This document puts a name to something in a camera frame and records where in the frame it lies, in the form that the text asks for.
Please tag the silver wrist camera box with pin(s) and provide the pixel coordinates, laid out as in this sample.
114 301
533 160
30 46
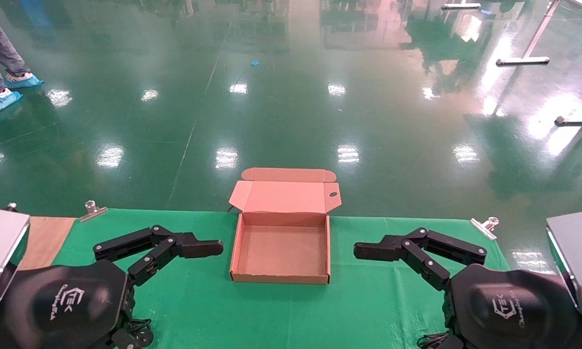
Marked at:
0 252
577 257

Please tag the white table foot bar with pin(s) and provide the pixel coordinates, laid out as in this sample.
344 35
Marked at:
577 120

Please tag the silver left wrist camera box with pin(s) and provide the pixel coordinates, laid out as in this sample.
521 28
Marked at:
0 252

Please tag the short white floor bar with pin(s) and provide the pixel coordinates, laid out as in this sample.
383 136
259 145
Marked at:
460 6

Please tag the green table cloth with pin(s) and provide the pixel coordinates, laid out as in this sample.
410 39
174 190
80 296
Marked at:
368 310

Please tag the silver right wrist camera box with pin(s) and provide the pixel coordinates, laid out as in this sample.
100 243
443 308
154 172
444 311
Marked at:
577 257

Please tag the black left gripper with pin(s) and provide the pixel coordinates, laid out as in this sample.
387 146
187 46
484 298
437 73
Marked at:
63 305

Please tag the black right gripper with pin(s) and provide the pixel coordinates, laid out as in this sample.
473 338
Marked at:
509 310

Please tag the metal binder clip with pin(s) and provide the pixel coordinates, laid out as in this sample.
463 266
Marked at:
484 228
93 211

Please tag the white table leg stand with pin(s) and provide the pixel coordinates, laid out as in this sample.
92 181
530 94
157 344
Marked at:
524 60

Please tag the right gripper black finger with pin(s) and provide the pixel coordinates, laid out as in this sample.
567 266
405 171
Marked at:
378 251

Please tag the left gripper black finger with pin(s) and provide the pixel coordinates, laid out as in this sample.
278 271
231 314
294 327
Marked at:
199 248

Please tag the open brown cardboard box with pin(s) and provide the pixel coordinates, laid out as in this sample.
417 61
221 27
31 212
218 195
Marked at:
281 252

